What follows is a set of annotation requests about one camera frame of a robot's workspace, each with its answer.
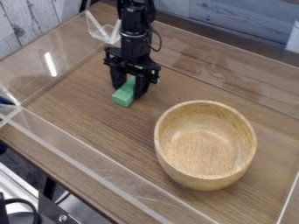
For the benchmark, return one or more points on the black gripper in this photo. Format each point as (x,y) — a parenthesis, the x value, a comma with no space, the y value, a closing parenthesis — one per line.
(130,59)

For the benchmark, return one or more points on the clear acrylic tray walls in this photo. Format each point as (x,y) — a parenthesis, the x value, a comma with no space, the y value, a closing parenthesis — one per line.
(96,146)

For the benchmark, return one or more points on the brown wooden bowl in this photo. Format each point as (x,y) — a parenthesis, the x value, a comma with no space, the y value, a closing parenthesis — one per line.
(204,144)

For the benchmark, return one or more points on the green rectangular block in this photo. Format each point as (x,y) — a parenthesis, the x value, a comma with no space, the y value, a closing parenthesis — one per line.
(124,95)

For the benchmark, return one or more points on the blue object at left edge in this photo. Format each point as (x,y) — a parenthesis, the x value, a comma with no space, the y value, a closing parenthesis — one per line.
(5,101)

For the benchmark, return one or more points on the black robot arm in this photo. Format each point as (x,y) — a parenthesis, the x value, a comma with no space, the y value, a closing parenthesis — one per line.
(136,15)

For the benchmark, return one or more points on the black metal bracket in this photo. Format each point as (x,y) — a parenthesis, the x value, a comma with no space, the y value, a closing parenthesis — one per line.
(50,213)

